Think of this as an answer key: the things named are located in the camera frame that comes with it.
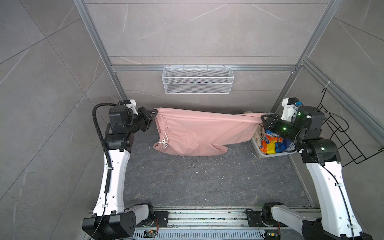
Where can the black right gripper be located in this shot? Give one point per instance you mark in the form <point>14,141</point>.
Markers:
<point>270,125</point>

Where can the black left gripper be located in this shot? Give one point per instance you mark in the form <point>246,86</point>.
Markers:
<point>144,118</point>

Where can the pink drawstring shorts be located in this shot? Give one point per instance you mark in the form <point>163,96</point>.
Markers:
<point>199,134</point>

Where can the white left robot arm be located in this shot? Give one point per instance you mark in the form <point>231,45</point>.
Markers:
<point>116,125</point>

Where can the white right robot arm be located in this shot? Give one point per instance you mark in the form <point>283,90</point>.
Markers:
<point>322,159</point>

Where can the multicolour orange blue shorts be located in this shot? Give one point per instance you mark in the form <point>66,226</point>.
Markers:
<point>274,144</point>

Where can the white plastic laundry basket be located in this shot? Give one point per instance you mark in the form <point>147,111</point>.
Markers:
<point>256,140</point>

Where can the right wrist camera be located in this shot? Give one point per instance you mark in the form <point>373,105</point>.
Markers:
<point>290,109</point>

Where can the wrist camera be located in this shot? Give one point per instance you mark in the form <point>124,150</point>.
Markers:
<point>290,109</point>
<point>131,104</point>

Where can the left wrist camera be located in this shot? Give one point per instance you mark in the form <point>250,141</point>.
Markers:
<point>131,104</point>

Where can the white wire wall basket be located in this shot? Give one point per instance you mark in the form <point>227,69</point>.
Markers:
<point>198,80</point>

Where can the black wire hook rack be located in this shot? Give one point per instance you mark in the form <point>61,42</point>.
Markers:
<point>348,148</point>

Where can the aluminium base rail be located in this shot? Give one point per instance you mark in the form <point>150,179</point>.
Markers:
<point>213,223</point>

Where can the aluminium frame post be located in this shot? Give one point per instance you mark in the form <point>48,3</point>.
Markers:
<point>91,28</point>

